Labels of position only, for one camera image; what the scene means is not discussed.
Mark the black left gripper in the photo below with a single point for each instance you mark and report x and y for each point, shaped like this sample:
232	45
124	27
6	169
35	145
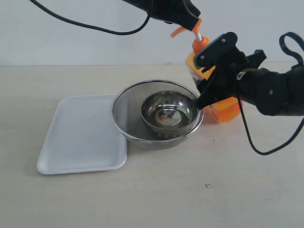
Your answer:
180	12

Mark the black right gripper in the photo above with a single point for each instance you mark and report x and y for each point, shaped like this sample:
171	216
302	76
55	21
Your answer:
222	82

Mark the orange pump soap bottle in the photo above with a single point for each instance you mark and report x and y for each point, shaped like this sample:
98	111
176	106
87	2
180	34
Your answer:
222	106

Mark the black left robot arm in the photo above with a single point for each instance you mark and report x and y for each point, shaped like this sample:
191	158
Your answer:
141	5

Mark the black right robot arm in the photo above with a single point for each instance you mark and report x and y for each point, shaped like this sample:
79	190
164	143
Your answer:
239	76

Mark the small stainless steel bowl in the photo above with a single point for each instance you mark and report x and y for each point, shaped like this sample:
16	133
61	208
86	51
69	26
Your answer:
170	113

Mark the white rectangular plastic tray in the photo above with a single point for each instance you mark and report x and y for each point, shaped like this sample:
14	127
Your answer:
82	138

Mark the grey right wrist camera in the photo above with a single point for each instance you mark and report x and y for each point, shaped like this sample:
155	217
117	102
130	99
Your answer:
215	50

